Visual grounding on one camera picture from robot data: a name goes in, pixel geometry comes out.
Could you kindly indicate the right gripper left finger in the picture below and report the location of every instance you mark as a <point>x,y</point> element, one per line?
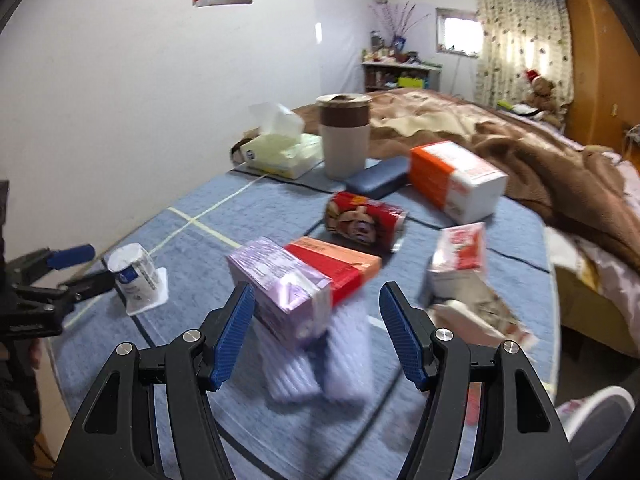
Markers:
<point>113,435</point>

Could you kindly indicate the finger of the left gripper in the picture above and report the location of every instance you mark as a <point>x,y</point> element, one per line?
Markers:
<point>71,255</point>
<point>71,292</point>

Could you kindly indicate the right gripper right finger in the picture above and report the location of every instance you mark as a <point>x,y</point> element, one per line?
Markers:
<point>518,433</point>

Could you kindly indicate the small white yogurt cup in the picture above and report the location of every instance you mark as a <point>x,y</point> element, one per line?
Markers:
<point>143,284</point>

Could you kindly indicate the patterned white paper cup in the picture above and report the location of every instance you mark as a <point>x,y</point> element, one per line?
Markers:
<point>469,307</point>

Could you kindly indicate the red white milk carton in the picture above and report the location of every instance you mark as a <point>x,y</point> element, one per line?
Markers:
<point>458,259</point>

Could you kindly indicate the purple carton box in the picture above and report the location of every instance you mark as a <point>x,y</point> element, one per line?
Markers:
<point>293,300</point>

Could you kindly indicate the red orange box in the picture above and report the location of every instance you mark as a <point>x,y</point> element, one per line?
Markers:
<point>347,269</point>

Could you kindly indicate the white trash bin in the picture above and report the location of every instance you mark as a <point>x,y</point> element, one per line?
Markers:
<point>592,425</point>

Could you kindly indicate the blue checked table cloth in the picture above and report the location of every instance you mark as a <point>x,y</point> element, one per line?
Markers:
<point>252,369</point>

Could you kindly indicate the orange white tissue pack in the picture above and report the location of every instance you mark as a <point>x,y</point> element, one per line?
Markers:
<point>456,181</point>

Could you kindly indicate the brown fleece blanket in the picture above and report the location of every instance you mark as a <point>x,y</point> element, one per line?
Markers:
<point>403,119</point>

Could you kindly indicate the yellow green tissue pack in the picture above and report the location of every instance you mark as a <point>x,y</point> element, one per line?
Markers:
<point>282,147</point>

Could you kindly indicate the red cartoon drink can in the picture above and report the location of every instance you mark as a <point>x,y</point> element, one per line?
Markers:
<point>365,221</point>

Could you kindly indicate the dark blue glasses case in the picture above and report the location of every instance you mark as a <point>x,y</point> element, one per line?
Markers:
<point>380,180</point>

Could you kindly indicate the beige brown lidded tumbler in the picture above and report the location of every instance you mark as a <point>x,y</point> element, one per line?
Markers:
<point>344,127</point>

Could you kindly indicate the brown teddy bear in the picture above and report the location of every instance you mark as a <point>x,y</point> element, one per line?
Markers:
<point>541,97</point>

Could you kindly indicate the orange wooden wardrobe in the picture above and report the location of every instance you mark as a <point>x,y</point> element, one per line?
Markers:
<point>606,76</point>

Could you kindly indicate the cluttered grey shelf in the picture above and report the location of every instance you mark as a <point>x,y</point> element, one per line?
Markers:
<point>384,69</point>

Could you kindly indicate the small bright window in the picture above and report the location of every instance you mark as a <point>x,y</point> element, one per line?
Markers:
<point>459,32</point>

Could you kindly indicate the floral patterned curtain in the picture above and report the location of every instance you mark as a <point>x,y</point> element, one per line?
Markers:
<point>522,35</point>

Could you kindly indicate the purple dried branches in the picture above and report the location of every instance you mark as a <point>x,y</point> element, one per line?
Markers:
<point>404,26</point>

